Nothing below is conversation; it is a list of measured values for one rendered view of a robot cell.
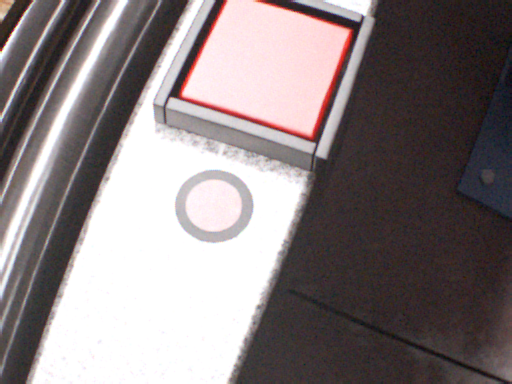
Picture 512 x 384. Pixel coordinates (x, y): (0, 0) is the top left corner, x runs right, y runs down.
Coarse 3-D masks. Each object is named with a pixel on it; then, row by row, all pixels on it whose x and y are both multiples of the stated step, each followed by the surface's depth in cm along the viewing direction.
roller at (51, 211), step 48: (96, 0) 54; (144, 0) 54; (96, 48) 52; (144, 48) 54; (48, 96) 52; (96, 96) 52; (48, 144) 50; (96, 144) 52; (0, 192) 50; (48, 192) 50; (0, 240) 49; (48, 240) 50; (0, 288) 48; (48, 288) 50; (0, 336) 47
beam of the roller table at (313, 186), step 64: (192, 0) 54; (384, 0) 57; (128, 128) 51; (320, 128) 51; (128, 192) 50; (256, 192) 50; (320, 192) 54; (128, 256) 49; (192, 256) 49; (256, 256) 49; (64, 320) 48; (128, 320) 48; (192, 320) 48; (256, 320) 48
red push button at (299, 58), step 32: (256, 0) 52; (224, 32) 52; (256, 32) 52; (288, 32) 52; (320, 32) 52; (352, 32) 52; (224, 64) 51; (256, 64) 51; (288, 64) 51; (320, 64) 51; (192, 96) 50; (224, 96) 50; (256, 96) 50; (288, 96) 50; (320, 96) 50; (288, 128) 50
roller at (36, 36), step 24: (48, 0) 54; (72, 0) 55; (24, 24) 53; (48, 24) 54; (0, 48) 53; (24, 48) 53; (48, 48) 54; (0, 72) 52; (24, 72) 53; (0, 96) 52; (24, 96) 53; (0, 120) 52; (0, 144) 52
